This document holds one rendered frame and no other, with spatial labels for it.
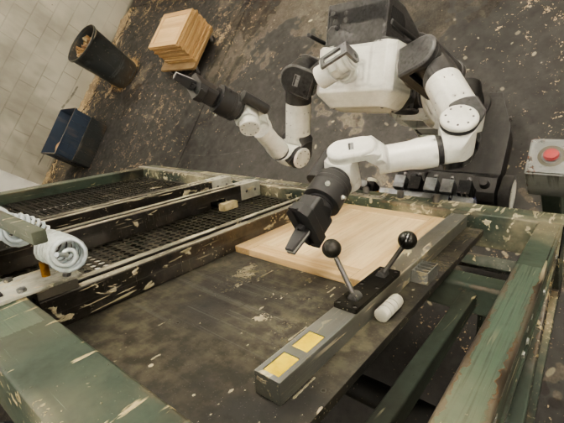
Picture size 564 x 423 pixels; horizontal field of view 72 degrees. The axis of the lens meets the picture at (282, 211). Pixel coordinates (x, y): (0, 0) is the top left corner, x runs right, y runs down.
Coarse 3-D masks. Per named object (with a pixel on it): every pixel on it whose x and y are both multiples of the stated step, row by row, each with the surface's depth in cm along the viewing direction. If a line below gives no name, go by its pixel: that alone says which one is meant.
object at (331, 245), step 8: (328, 240) 75; (336, 240) 75; (328, 248) 74; (336, 248) 74; (328, 256) 75; (336, 256) 75; (344, 272) 75; (344, 280) 75; (352, 288) 75; (352, 296) 74; (360, 296) 75
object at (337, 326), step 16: (448, 224) 117; (464, 224) 123; (432, 240) 105; (448, 240) 112; (400, 256) 96; (416, 256) 95; (432, 256) 102; (400, 272) 87; (400, 288) 87; (368, 304) 75; (320, 320) 70; (336, 320) 70; (352, 320) 70; (368, 320) 76; (304, 336) 66; (336, 336) 66; (352, 336) 71; (288, 352) 61; (304, 352) 61; (320, 352) 63; (336, 352) 67; (256, 368) 58; (304, 368) 59; (256, 384) 58; (272, 384) 56; (288, 384) 57; (272, 400) 57
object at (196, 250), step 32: (224, 224) 116; (256, 224) 120; (160, 256) 94; (192, 256) 102; (0, 288) 73; (32, 288) 72; (64, 288) 78; (96, 288) 83; (128, 288) 89; (64, 320) 79
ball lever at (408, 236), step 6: (402, 234) 78; (408, 234) 77; (414, 234) 77; (402, 240) 77; (408, 240) 77; (414, 240) 77; (402, 246) 78; (408, 246) 77; (414, 246) 77; (396, 252) 80; (396, 258) 81; (390, 264) 82; (384, 270) 83; (378, 276) 83; (384, 276) 83
